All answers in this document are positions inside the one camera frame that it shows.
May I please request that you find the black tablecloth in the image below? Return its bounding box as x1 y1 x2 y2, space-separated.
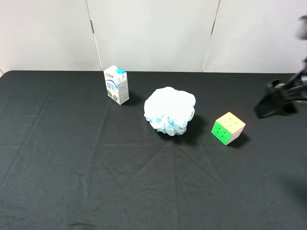
0 71 307 230

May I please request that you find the white blue bath pouf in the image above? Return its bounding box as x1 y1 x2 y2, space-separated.
144 87 196 136

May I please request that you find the white milk carton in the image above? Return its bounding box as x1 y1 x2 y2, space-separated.
104 65 129 105

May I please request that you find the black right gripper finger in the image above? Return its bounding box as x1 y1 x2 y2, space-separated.
254 90 298 119

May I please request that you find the multicolour puzzle cube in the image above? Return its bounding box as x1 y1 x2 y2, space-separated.
211 112 246 145

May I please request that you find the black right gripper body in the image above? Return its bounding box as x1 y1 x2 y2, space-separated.
268 58 307 113

